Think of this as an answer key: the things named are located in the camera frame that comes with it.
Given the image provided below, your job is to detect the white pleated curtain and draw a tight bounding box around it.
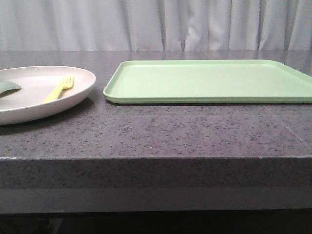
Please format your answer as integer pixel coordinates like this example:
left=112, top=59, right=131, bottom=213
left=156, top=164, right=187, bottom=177
left=0, top=0, right=312, bottom=51

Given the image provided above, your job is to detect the green spoon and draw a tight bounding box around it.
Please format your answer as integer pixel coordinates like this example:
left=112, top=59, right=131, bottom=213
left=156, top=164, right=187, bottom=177
left=0, top=81, right=21, bottom=98

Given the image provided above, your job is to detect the yellow plastic fork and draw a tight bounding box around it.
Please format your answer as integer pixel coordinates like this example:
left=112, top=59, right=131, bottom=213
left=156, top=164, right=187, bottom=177
left=42, top=76, right=74, bottom=103

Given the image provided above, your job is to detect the beige round plate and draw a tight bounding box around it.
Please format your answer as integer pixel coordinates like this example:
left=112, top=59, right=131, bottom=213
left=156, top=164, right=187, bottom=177
left=0, top=66, right=96, bottom=125

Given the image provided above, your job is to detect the light green rectangular tray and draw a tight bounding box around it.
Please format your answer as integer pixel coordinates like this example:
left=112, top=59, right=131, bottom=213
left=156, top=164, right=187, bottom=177
left=103, top=59, right=312, bottom=104

